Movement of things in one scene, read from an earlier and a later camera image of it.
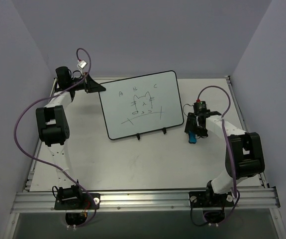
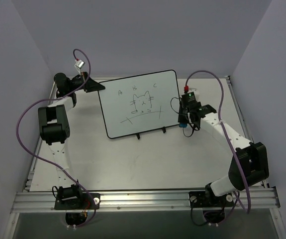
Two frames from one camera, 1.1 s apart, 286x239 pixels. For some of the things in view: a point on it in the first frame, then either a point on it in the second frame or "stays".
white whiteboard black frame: [142, 104] stays
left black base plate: [84, 202] stays
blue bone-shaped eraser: [192, 139] -> [183, 125]
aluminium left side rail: [33, 167] stays
